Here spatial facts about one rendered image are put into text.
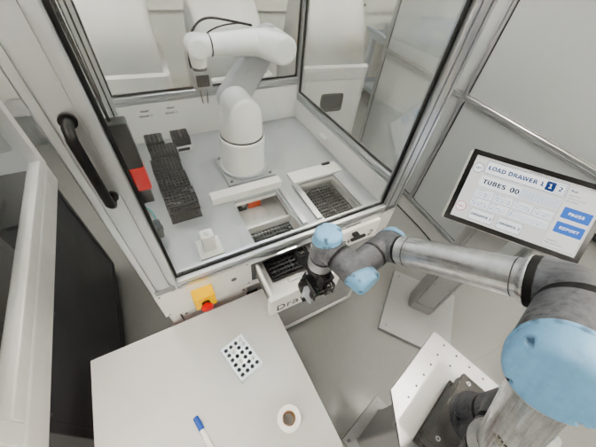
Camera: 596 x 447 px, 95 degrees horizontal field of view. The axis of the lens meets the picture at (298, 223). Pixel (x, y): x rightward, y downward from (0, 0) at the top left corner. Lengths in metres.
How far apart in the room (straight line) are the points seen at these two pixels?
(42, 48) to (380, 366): 1.91
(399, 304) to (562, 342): 1.70
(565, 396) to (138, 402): 1.01
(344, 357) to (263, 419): 0.97
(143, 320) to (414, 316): 1.78
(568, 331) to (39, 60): 0.77
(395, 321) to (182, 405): 1.42
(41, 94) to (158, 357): 0.83
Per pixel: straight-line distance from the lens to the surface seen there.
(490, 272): 0.63
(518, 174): 1.44
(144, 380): 1.12
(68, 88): 0.58
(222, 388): 1.05
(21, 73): 0.58
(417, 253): 0.69
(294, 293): 0.97
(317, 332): 1.92
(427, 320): 2.15
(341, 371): 1.88
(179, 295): 1.03
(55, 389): 1.26
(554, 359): 0.47
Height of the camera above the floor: 1.78
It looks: 48 degrees down
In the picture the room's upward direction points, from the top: 7 degrees clockwise
